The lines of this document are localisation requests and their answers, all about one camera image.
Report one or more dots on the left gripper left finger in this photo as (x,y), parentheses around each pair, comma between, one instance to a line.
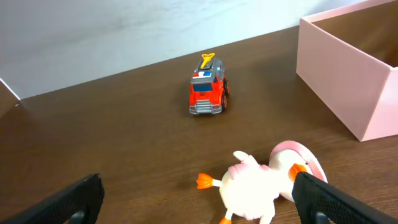
(78,203)

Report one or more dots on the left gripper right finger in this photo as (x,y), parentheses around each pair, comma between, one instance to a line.
(317,202)

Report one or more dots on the white pink toy duck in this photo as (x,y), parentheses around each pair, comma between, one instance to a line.
(248,189)

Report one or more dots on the pink cardboard box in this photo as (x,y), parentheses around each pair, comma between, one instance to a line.
(348,57)

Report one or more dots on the red toy fire truck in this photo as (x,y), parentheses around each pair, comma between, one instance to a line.
(209,87)

